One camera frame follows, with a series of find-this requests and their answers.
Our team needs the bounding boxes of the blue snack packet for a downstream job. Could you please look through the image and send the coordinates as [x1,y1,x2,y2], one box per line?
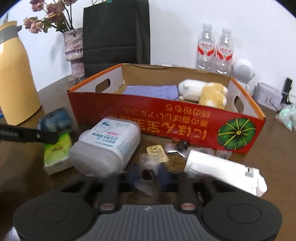
[36,108,73,133]

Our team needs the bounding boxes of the yellow thermos jug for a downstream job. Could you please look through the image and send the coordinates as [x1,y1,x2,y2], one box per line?
[1,21,42,126]

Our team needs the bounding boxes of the white wet wipes pack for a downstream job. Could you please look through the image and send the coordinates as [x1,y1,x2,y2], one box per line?
[69,117,141,178]

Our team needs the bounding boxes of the small clear plastic packet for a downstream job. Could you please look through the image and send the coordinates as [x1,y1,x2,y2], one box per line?
[164,141,190,159]

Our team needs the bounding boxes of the gold foil bar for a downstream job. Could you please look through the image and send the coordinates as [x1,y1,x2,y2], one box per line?
[147,145,169,166]

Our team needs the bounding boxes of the green tissue pack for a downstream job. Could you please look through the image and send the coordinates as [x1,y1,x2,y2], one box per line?
[44,133,73,175]

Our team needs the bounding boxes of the white rolled bag pack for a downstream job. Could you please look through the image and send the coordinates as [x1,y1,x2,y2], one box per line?
[184,148,268,197]

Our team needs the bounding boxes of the orange cardboard box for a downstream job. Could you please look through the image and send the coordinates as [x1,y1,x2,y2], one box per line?
[68,64,266,154]

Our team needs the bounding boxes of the white and yellow plush toy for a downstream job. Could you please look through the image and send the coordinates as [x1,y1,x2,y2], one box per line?
[178,79,228,109]

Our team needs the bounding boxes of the purple cloth pouch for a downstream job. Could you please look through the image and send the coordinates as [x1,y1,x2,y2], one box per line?
[123,85,179,100]

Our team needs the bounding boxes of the pink textured vase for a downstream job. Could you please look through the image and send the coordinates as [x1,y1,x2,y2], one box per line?
[63,28,85,82]

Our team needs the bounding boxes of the white tin box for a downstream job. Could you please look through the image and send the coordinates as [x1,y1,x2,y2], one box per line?
[253,83,283,111]

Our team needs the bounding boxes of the crumpled translucent plastic wrap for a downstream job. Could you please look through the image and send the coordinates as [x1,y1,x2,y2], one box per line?
[275,104,296,131]

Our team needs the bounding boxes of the left standing water bottle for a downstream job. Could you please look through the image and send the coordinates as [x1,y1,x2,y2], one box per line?
[196,23,216,72]

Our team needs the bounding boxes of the standing water bottle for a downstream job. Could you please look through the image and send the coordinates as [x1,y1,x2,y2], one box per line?
[215,27,234,75]
[196,23,216,72]

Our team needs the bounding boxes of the white round speaker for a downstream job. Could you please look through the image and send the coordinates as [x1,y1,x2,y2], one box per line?
[231,58,255,91]

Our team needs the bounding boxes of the right standing water bottle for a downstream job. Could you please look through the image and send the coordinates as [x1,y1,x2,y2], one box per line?
[215,27,234,75]

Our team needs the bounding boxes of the black binder clip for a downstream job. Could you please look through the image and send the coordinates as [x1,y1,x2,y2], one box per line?
[281,78,293,104]

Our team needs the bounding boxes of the black paper bag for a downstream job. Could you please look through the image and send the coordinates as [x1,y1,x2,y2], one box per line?
[83,1,151,77]

